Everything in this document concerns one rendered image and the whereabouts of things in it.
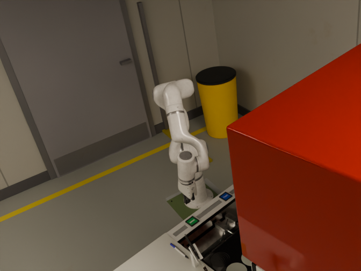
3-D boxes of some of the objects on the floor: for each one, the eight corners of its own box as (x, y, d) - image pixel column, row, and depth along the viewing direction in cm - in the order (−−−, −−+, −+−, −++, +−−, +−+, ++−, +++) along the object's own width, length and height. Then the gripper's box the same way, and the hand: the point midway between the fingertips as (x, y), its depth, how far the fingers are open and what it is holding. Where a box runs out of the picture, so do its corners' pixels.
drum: (249, 130, 468) (244, 72, 431) (217, 144, 452) (209, 86, 415) (227, 116, 503) (221, 62, 466) (197, 130, 488) (187, 75, 451)
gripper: (171, 173, 201) (172, 198, 213) (190, 190, 192) (191, 214, 204) (182, 166, 204) (183, 190, 216) (202, 182, 196) (202, 206, 207)
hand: (187, 199), depth 209 cm, fingers closed
